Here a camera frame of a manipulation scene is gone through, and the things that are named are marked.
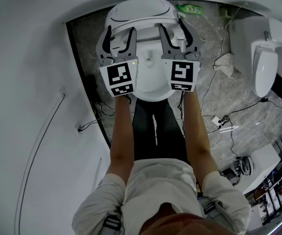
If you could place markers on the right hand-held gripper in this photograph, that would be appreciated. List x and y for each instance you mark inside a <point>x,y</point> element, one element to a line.
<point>182,73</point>

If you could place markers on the person's left forearm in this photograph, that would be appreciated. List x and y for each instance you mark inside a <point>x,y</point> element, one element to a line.
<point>122,131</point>

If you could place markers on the white toilet with square tank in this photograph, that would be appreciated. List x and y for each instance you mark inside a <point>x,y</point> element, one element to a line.
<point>263,72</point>

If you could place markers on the black box device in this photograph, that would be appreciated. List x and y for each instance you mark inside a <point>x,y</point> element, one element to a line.
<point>91,87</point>

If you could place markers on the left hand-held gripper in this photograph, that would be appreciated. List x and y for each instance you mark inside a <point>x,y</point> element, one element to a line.
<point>117,75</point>

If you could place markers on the person's white shirt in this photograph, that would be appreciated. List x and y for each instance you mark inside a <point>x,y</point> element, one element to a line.
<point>160,180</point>

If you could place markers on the person's dark jeans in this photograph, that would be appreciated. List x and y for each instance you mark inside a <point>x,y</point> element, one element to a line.
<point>143,136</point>

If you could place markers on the grey wheeled device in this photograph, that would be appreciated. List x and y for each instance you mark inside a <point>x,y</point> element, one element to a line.
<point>243,166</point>

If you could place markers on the white toilet lid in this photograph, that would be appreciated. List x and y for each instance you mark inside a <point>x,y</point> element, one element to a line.
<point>140,11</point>

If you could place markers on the white power strip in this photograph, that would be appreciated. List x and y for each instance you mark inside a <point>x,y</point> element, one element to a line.
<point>216,121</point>

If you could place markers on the white toilet bowl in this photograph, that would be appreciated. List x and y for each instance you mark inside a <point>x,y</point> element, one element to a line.
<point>153,82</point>

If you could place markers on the person's right forearm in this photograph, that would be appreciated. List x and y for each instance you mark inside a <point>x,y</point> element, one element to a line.
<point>196,131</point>

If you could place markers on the white display plinth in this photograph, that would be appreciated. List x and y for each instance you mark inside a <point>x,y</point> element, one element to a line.
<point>261,163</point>

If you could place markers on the black power adapter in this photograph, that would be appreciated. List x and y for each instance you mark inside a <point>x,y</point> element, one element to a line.
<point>264,100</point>

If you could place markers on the person's chin and neck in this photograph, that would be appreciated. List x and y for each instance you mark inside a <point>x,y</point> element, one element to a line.
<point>182,220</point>

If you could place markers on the crumpled white cloth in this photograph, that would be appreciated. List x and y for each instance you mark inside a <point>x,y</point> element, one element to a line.
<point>225,63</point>

